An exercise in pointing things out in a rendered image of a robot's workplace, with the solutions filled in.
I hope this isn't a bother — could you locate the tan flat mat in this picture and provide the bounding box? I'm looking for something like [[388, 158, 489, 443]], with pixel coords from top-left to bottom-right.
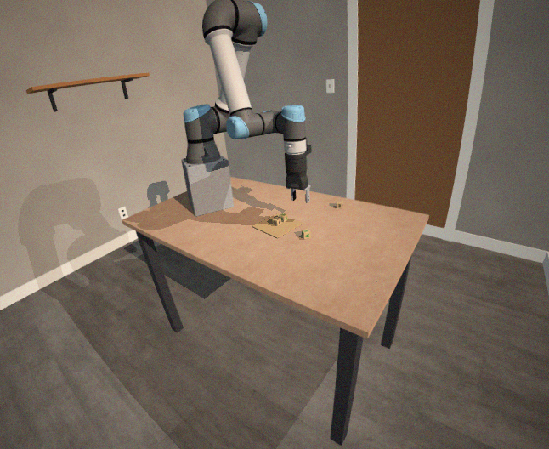
[[253, 213, 303, 238]]

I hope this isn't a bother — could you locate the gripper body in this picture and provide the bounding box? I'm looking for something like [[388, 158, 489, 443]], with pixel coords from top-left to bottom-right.
[[284, 139, 311, 190]]

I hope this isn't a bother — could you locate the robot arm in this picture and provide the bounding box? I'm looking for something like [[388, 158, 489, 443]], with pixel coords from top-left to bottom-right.
[[184, 0, 306, 164]]

